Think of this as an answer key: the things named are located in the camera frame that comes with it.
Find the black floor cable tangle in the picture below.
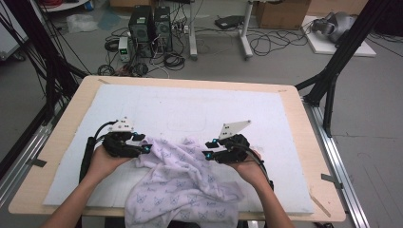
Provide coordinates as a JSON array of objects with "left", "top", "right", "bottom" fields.
[{"left": 115, "top": 27, "right": 191, "bottom": 79}]

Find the small white power supply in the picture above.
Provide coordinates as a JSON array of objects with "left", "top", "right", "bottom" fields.
[{"left": 118, "top": 36, "right": 131, "bottom": 63}]

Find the black cable coil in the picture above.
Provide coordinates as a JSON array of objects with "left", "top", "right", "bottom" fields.
[
  {"left": 163, "top": 51, "right": 186, "bottom": 71},
  {"left": 96, "top": 64, "right": 116, "bottom": 77}
]

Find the flat black device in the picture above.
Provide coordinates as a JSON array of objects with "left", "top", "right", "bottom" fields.
[{"left": 214, "top": 14, "right": 245, "bottom": 30}]

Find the lilac cat print towel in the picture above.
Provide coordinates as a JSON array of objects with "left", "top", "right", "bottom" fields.
[{"left": 124, "top": 136, "right": 245, "bottom": 228}]

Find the aluminium rail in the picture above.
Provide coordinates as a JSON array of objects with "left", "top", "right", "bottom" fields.
[
  {"left": 0, "top": 104, "right": 66, "bottom": 208},
  {"left": 303, "top": 100, "right": 371, "bottom": 228}
]

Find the brown cardboard box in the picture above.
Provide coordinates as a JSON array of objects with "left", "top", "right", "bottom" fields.
[{"left": 255, "top": 0, "right": 312, "bottom": 30}]

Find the round white table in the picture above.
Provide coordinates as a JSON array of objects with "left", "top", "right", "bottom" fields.
[{"left": 40, "top": 0, "right": 90, "bottom": 13}]

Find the right hand-held gripper cable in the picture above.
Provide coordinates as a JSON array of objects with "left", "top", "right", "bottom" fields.
[{"left": 233, "top": 142, "right": 276, "bottom": 192}]

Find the long black floor cable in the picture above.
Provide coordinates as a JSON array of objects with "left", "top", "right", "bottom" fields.
[{"left": 248, "top": 28, "right": 314, "bottom": 58}]

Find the black tape strip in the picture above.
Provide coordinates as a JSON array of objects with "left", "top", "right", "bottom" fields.
[
  {"left": 26, "top": 158, "right": 48, "bottom": 168},
  {"left": 320, "top": 173, "right": 344, "bottom": 190}
]

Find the white foam mat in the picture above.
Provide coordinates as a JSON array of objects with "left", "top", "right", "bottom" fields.
[{"left": 42, "top": 84, "right": 316, "bottom": 216}]

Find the hand-held gripper cable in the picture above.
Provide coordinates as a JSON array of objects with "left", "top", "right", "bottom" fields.
[
  {"left": 233, "top": 142, "right": 276, "bottom": 192},
  {"left": 79, "top": 120, "right": 119, "bottom": 184}
]

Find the person's left hand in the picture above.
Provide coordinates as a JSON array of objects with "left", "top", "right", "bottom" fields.
[{"left": 86, "top": 144, "right": 135, "bottom": 185}]

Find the white floor board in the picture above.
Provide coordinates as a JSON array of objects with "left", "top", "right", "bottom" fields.
[{"left": 301, "top": 14, "right": 377, "bottom": 58}]

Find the person's right hand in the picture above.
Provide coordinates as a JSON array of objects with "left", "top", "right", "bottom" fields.
[{"left": 228, "top": 148, "right": 271, "bottom": 188}]

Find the black metal frame stand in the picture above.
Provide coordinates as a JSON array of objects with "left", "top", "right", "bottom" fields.
[
  {"left": 0, "top": 0, "right": 90, "bottom": 125},
  {"left": 294, "top": 0, "right": 397, "bottom": 138}
]

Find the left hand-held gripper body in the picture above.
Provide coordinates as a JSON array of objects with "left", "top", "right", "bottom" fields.
[{"left": 102, "top": 116, "right": 147, "bottom": 159}]

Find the white desk leg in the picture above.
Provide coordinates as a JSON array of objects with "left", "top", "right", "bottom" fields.
[
  {"left": 187, "top": 0, "right": 200, "bottom": 61},
  {"left": 238, "top": 0, "right": 255, "bottom": 60}
]

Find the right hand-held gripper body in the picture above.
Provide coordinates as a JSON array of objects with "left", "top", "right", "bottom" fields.
[{"left": 211, "top": 119, "right": 252, "bottom": 165}]

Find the left hand-held gripper cable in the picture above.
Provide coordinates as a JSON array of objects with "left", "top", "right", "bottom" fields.
[{"left": 79, "top": 120, "right": 119, "bottom": 184}]

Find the grey headset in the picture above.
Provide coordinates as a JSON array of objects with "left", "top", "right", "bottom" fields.
[{"left": 311, "top": 11, "right": 358, "bottom": 45}]

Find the clear plastic bag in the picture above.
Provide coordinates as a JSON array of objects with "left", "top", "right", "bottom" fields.
[{"left": 66, "top": 13, "right": 100, "bottom": 34}]

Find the black computer tower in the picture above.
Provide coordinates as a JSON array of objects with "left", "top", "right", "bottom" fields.
[
  {"left": 127, "top": 5, "right": 155, "bottom": 59},
  {"left": 153, "top": 6, "right": 174, "bottom": 53}
]

